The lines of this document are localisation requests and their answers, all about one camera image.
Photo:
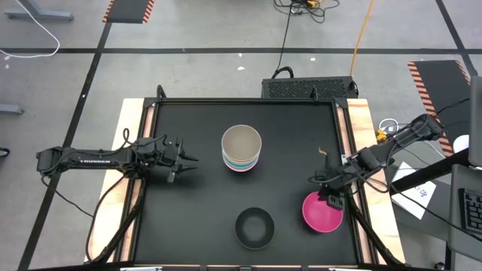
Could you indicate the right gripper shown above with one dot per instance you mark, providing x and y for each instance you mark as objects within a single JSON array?
[{"x": 333, "y": 180}]

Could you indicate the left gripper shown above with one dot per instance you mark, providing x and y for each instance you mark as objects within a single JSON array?
[{"x": 165, "y": 156}]

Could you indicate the pink bowl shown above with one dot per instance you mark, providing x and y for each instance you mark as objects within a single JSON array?
[{"x": 322, "y": 216}]

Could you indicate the dark teal bowl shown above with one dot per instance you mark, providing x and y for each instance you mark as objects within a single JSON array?
[{"x": 241, "y": 164}]

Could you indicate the light green bowl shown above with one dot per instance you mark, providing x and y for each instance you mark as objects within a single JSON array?
[{"x": 241, "y": 166}]

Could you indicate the orange bowl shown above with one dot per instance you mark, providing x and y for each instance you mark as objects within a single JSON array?
[{"x": 241, "y": 168}]

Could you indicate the beige bowl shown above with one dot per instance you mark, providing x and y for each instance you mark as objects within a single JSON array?
[{"x": 241, "y": 143}]

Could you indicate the black bowl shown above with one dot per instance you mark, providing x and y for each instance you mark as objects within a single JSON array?
[{"x": 254, "y": 228}]

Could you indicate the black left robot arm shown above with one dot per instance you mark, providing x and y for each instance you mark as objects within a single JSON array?
[{"x": 94, "y": 162}]

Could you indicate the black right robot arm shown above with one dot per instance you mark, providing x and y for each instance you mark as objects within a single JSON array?
[{"x": 410, "y": 135}]

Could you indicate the yellow tape tag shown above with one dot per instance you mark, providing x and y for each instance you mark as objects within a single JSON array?
[{"x": 323, "y": 152}]

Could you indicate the light wooden board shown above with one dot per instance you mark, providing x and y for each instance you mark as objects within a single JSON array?
[
  {"x": 359, "y": 109},
  {"x": 128, "y": 116}
]

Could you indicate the yellow connector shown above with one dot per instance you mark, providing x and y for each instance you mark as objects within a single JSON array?
[{"x": 381, "y": 135}]

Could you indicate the white paper sheet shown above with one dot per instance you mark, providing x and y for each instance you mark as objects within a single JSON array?
[{"x": 418, "y": 199}]

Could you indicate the black diagonal bar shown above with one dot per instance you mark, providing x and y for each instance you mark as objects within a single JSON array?
[{"x": 425, "y": 173}]

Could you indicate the black perforated computer case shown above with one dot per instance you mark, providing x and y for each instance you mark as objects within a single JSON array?
[{"x": 309, "y": 88}]

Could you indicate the grey desk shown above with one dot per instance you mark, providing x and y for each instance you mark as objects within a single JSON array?
[{"x": 453, "y": 226}]

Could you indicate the black keyboard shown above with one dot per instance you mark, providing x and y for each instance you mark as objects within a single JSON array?
[{"x": 472, "y": 211}]

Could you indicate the white round object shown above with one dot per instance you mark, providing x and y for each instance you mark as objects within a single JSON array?
[{"x": 461, "y": 144}]

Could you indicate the black hazard striped floor mat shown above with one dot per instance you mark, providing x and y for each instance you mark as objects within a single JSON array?
[
  {"x": 440, "y": 86},
  {"x": 128, "y": 10}
]

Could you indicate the grey monitor panel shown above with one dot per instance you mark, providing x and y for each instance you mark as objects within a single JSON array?
[{"x": 476, "y": 120}]

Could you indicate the black floor object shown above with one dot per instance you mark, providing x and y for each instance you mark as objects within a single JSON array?
[{"x": 3, "y": 152}]

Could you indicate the grey desk foot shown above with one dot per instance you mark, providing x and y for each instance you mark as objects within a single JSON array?
[
  {"x": 41, "y": 16},
  {"x": 11, "y": 109}
]

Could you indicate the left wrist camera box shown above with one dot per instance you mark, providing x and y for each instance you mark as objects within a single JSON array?
[{"x": 145, "y": 146}]

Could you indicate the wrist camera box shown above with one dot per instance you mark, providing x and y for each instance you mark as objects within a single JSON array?
[
  {"x": 145, "y": 146},
  {"x": 367, "y": 160}
]

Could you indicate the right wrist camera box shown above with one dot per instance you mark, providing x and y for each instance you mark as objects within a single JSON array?
[{"x": 367, "y": 160}]

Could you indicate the black curved frame bracket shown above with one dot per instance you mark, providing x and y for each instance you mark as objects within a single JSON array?
[
  {"x": 313, "y": 94},
  {"x": 161, "y": 92}
]

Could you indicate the black table frame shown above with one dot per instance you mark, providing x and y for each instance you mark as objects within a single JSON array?
[{"x": 293, "y": 101}]

